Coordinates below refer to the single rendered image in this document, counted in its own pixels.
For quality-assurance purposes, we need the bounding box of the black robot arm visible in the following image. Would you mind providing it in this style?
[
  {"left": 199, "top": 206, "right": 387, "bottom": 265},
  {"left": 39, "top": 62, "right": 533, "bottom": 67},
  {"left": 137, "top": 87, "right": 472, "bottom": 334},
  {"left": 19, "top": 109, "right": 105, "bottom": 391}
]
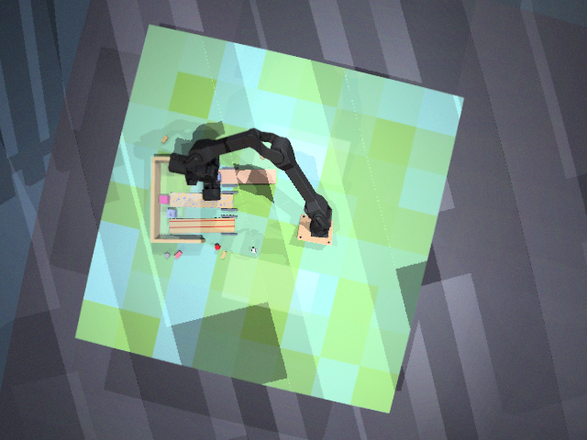
[{"left": 168, "top": 127, "right": 332, "bottom": 238}]

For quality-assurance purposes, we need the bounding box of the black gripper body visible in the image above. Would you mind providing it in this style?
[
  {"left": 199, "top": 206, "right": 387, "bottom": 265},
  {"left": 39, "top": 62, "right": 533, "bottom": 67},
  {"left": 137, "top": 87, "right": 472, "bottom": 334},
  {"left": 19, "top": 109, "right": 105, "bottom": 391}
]
[{"left": 202, "top": 155, "right": 221, "bottom": 201}]

